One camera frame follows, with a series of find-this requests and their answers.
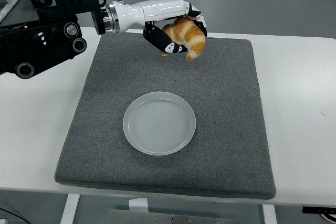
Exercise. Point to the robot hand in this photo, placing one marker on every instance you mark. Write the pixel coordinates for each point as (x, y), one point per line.
(152, 10)

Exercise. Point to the croissant bread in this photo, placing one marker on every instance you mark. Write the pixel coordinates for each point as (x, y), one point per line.
(193, 37)

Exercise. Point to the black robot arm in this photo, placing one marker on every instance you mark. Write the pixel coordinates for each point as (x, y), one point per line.
(39, 43)

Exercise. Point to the pale grey round plate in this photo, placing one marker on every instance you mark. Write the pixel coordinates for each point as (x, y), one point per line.
(159, 124)

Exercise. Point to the grey felt mat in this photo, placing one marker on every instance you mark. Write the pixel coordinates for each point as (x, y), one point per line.
(210, 90)

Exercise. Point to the white paper label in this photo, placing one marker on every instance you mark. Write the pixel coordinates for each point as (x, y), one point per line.
(138, 205)

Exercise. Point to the white table leg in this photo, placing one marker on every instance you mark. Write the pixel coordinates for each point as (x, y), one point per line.
(69, 209)
(269, 214)

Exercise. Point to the black bar under table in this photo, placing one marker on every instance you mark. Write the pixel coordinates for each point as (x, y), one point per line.
(319, 210)

